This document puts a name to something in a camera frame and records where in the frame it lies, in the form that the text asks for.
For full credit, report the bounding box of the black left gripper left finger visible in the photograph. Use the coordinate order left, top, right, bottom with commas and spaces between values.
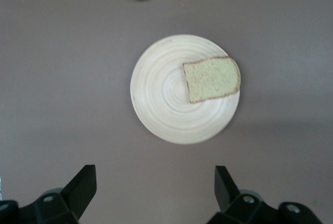
0, 165, 97, 224

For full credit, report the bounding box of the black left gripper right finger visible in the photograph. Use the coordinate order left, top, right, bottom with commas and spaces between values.
208, 165, 322, 224

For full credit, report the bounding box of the brown bread toast slice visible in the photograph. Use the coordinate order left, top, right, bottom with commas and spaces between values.
182, 56, 241, 104

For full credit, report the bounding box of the round light wooden plate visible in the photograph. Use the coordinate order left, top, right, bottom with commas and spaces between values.
130, 34, 240, 146

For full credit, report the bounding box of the brown table cover mat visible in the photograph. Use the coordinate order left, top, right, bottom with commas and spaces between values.
0, 0, 333, 224

